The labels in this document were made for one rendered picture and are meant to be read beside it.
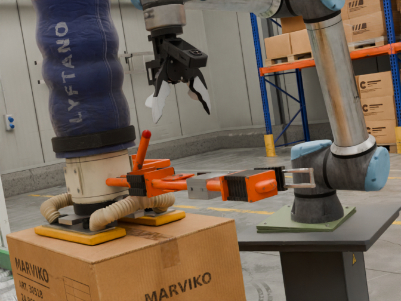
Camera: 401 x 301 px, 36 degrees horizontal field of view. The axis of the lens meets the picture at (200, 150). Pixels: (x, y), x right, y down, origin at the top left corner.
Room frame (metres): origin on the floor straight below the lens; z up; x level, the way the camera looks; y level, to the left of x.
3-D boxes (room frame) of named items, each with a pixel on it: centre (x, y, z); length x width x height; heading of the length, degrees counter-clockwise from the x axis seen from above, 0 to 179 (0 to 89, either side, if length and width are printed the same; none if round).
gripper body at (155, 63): (1.36, 0.04, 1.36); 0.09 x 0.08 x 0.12; 37
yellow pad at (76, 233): (1.60, 0.36, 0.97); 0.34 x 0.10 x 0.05; 38
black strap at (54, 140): (1.66, 0.28, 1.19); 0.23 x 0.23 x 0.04
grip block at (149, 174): (1.47, 0.13, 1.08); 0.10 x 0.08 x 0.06; 128
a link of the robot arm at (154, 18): (1.35, 0.04, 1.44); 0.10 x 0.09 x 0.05; 127
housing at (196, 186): (1.30, 0.00, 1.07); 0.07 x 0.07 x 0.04; 38
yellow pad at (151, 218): (1.72, 0.21, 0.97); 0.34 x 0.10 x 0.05; 38
